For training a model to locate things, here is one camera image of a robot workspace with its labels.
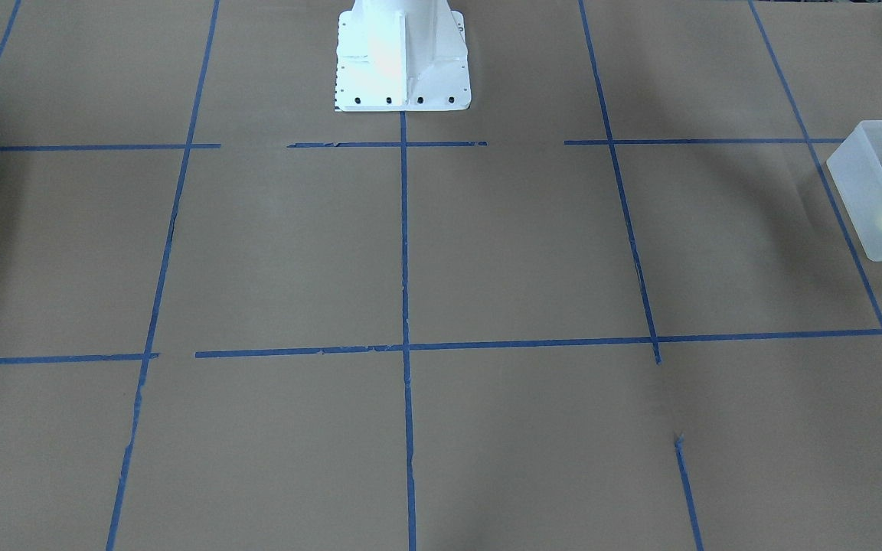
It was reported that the clear plastic storage box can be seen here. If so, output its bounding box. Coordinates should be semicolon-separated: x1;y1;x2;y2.
826;121;882;262

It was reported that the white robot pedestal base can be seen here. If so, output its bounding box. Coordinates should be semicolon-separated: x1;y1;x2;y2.
334;1;472;112

